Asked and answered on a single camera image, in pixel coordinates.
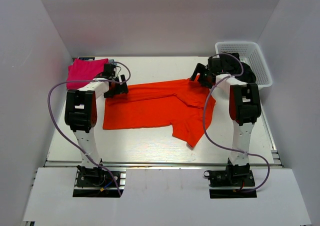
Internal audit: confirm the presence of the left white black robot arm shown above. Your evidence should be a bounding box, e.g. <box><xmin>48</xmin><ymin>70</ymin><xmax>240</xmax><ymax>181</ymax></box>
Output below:
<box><xmin>64</xmin><ymin>61</ymin><xmax>129</xmax><ymax>186</ymax></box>

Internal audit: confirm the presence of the folded grey blue t shirt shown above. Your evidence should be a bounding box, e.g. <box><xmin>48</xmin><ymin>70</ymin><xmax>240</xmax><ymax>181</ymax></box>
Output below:
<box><xmin>108</xmin><ymin>58</ymin><xmax>118</xmax><ymax>66</ymax></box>

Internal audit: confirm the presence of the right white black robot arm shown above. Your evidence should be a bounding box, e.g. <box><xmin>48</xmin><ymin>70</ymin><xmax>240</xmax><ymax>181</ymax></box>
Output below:
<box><xmin>189</xmin><ymin>52</ymin><xmax>262</xmax><ymax>167</ymax></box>

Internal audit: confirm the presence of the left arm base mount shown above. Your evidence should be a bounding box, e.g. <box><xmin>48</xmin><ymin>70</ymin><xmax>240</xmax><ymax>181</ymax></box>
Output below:
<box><xmin>72</xmin><ymin>165</ymin><xmax>125</xmax><ymax>198</ymax></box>

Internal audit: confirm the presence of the white plastic basket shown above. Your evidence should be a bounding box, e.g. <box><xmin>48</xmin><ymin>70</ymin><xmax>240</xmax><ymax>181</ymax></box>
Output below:
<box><xmin>215</xmin><ymin>41</ymin><xmax>273</xmax><ymax>89</ymax></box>

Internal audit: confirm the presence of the orange t shirt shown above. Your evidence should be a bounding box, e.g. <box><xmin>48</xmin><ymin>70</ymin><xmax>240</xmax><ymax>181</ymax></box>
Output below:
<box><xmin>102</xmin><ymin>79</ymin><xmax>216</xmax><ymax>148</ymax></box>

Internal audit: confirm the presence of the dark blue label plate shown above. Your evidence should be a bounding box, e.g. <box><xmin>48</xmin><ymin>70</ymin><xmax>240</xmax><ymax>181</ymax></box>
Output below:
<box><xmin>77</xmin><ymin>57</ymin><xmax>95</xmax><ymax>61</ymax></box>

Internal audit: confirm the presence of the folded pink t shirt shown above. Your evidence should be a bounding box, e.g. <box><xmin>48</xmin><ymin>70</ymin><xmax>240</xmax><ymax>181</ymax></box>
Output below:
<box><xmin>66</xmin><ymin>58</ymin><xmax>109</xmax><ymax>90</ymax></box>

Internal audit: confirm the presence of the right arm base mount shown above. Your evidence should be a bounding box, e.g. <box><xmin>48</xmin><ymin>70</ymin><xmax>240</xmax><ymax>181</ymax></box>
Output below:
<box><xmin>203</xmin><ymin>162</ymin><xmax>257</xmax><ymax>199</ymax></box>

